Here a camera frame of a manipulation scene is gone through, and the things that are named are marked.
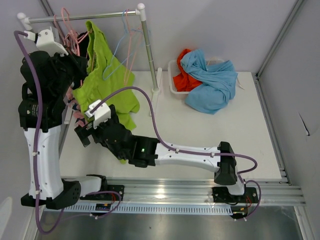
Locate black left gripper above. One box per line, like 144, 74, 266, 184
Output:
49, 44, 89, 98

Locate lime green shorts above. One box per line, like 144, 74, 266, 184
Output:
72, 20, 140, 131

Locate blue wire hanger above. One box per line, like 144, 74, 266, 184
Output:
102, 9, 150, 81

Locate orange shorts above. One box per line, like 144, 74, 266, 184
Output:
173, 48, 202, 92

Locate light blue shorts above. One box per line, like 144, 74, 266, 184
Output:
180, 49, 238, 115

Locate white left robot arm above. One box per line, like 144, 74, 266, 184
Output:
18, 50, 109, 210

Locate pink patterned shorts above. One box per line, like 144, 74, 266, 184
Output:
66, 87, 88, 127

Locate metal clothes rack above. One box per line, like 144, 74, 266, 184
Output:
17, 3, 162, 121

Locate white plastic basket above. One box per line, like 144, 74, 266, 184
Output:
167, 57, 226, 95

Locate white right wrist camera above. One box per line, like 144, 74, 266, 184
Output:
84, 99, 111, 129

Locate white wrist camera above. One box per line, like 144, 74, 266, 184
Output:
24, 27, 69, 57
84, 99, 111, 129

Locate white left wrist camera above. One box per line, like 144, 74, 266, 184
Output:
24, 27, 69, 57

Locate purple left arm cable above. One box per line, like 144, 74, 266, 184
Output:
12, 30, 123, 235

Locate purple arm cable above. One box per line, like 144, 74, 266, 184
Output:
89, 86, 262, 221
12, 30, 123, 235

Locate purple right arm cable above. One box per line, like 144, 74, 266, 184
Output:
89, 86, 262, 221

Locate white slotted cable duct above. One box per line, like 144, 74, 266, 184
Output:
65, 202, 233, 216

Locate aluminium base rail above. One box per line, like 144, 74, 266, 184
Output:
107, 177, 306, 207

